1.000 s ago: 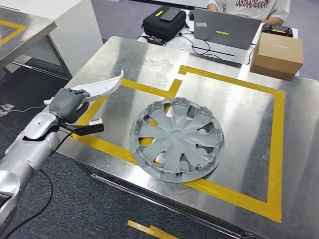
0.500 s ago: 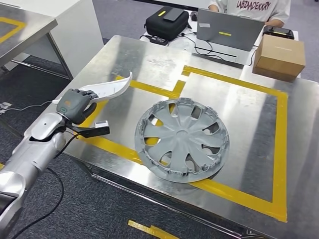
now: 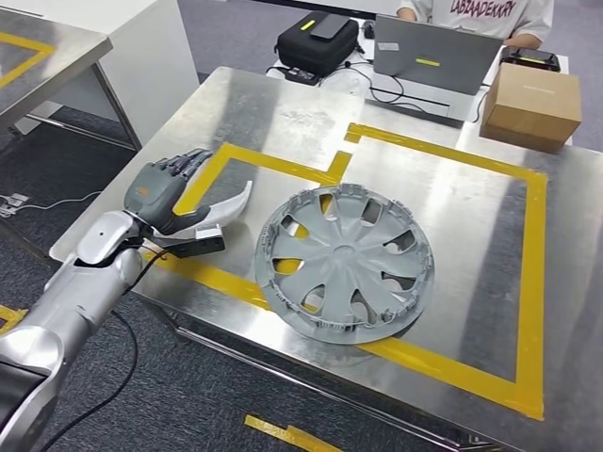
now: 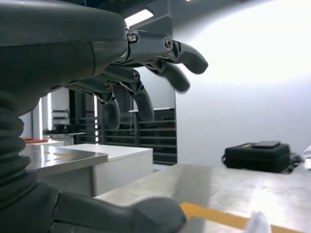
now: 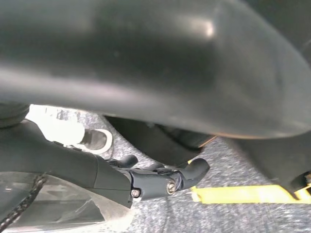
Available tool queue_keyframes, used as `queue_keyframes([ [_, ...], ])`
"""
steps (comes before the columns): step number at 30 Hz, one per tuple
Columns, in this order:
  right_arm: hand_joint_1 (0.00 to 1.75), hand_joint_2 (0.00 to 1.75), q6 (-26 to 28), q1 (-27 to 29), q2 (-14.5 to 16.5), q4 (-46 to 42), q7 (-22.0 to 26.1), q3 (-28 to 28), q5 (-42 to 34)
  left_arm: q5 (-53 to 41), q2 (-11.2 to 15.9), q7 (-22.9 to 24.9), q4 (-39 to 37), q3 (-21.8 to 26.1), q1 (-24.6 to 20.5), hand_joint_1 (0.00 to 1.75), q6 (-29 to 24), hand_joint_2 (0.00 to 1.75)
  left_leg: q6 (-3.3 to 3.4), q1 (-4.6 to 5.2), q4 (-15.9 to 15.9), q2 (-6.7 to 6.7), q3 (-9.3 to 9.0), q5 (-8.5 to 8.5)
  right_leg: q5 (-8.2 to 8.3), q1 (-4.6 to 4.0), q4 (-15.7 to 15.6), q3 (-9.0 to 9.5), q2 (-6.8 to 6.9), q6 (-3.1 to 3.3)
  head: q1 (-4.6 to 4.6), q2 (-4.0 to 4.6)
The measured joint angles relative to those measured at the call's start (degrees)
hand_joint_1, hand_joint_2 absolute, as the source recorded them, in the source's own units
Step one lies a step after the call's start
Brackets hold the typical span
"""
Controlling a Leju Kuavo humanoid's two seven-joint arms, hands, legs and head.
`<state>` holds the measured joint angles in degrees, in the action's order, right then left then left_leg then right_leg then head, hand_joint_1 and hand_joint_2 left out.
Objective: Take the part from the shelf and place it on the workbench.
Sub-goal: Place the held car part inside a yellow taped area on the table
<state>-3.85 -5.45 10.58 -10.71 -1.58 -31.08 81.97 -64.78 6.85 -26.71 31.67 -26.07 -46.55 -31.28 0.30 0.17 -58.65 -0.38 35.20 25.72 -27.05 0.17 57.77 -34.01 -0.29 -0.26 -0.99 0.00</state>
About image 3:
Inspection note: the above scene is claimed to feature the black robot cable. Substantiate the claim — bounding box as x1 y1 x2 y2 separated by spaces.
36 248 166 452

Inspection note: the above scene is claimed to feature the yellow workbench tape outline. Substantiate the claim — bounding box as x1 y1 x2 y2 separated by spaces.
141 122 548 422

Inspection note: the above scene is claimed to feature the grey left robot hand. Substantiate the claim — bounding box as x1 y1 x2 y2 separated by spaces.
123 148 214 237

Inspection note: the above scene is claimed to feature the black desk cable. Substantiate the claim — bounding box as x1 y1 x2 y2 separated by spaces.
343 58 453 115

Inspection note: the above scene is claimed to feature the stainless steel workbench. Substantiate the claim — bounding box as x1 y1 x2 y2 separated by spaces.
49 65 603 452
0 7 142 153

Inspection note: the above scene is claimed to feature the person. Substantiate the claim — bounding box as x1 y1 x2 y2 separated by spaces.
395 0 556 51

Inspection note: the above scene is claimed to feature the grey laptop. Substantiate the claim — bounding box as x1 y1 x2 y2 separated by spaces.
372 13 504 98

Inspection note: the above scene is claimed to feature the white desk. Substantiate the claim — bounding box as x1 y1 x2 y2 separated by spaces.
266 18 573 148

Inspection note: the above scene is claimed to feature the black power adapter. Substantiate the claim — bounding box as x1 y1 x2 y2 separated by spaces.
285 66 322 87

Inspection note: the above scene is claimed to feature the black carry case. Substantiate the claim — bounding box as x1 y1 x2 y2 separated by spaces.
275 10 360 79

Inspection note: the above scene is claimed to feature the grey wheel hubcap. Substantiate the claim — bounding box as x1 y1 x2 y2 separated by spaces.
254 182 435 347

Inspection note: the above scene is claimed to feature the white floor cable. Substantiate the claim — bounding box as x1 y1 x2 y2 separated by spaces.
18 189 103 212

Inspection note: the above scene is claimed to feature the white curved plastic part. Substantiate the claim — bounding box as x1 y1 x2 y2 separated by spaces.
177 180 254 241

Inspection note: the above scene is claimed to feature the brown cardboard box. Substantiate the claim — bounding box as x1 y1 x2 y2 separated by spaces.
479 62 583 154

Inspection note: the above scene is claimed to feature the flat black device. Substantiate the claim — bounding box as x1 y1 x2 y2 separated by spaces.
499 45 561 73

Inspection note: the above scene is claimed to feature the yellow floor tape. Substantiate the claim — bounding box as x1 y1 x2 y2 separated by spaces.
244 414 343 452
0 304 29 336

